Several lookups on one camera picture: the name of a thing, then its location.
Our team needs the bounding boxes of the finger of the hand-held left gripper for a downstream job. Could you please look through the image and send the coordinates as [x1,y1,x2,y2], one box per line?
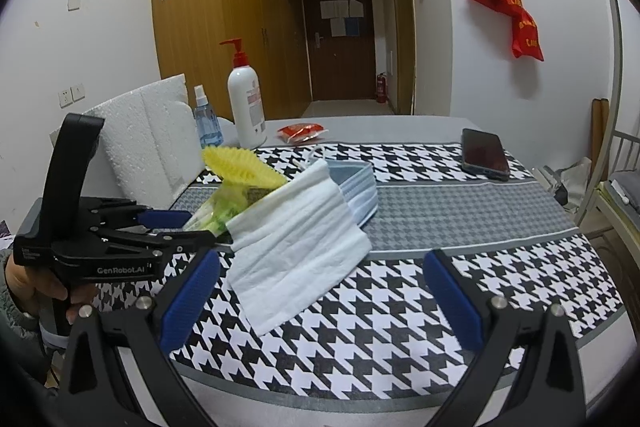
[82,196,193,233]
[92,228,217,258]

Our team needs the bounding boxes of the red snack packet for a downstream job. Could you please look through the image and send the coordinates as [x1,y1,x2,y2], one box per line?
[276,123,328,144]

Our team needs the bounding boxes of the green plastic bag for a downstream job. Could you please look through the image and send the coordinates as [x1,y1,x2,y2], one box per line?
[182,182,281,240]

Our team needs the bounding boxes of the person's left hand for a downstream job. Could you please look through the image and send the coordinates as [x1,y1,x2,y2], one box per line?
[5,252,93,324]

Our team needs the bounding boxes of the wooden boards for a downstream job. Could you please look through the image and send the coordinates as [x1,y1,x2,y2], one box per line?
[591,99,608,158]

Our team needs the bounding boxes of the blue face mask bundle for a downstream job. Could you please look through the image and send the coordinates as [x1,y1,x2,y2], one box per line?
[295,147,378,228]

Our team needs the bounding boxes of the white towel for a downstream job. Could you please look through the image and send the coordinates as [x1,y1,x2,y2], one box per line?
[226,159,372,337]

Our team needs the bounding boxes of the wide white door notice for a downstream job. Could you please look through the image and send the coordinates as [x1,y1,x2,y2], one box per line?
[320,0,349,20]

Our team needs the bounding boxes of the yellow foam fruit net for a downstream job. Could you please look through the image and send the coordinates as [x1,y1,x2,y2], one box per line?
[202,146,288,190]

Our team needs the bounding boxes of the white lotion pump bottle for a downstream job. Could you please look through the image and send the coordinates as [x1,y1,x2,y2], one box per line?
[220,38,267,149]

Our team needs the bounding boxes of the grey folded cloth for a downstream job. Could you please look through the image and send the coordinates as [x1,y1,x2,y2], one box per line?
[607,169,640,208]

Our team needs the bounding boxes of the black smartphone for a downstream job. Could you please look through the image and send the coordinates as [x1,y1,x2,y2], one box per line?
[460,128,511,181]

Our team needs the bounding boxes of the dark brown entrance door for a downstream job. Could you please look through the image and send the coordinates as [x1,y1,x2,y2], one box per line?
[301,0,377,102]

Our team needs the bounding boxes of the person's left forearm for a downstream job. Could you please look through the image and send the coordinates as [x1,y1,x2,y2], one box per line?
[0,279,56,388]

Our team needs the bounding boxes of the blue spray bottle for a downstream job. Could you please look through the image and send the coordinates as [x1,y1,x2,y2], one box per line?
[192,84,224,148]

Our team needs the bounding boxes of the metal bunk bed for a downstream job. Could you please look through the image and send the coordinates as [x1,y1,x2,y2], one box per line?
[575,0,640,258]

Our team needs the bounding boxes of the houndstooth bedsheet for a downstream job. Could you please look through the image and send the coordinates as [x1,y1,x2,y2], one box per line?
[92,114,631,427]

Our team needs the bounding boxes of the brown side door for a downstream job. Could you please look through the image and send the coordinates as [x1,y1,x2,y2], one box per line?
[389,0,416,116]

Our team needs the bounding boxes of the wooden wardrobe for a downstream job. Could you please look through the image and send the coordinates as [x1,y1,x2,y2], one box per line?
[151,0,313,122]

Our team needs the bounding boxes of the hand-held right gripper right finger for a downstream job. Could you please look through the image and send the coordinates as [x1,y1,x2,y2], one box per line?
[424,249,583,427]

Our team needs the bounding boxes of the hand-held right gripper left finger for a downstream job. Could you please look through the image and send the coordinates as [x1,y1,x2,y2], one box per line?
[59,249,221,427]

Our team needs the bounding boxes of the white foam box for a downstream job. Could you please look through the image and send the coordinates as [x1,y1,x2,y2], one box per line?
[49,75,207,202]

